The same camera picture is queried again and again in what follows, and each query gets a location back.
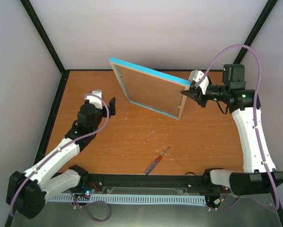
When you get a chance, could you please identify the red purple handled screwdriver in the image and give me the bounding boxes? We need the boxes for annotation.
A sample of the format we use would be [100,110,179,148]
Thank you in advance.
[145,147,170,175]

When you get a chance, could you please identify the black enclosure frame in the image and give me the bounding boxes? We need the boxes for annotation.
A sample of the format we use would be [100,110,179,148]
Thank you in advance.
[4,0,283,227]

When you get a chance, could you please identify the purple cable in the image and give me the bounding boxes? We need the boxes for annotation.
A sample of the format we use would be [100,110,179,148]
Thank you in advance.
[195,44,281,211]
[8,94,112,222]

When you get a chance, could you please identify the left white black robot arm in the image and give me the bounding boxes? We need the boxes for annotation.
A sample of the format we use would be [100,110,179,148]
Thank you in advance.
[6,93,116,219]

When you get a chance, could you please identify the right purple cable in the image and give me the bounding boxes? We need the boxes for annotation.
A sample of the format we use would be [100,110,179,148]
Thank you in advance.
[195,44,281,211]

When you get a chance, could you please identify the light blue slotted cable duct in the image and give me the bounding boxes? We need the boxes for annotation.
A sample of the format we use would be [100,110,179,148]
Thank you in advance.
[50,192,206,206]

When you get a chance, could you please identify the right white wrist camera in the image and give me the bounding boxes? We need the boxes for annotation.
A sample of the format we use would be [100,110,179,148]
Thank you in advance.
[188,70,209,95]

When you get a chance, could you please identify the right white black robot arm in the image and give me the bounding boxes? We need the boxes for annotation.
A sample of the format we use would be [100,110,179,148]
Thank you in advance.
[182,64,283,196]

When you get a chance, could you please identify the grey metal base plate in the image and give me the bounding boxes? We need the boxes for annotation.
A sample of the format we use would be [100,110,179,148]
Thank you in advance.
[6,194,283,227]

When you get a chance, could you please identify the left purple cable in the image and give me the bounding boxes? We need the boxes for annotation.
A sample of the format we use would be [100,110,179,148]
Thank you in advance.
[8,94,112,222]

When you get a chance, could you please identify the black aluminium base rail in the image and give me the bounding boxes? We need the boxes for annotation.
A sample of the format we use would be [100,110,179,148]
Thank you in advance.
[53,173,234,193]

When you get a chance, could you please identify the blue wooden photo frame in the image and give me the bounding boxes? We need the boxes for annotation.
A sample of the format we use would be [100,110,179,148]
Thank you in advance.
[109,58,191,120]

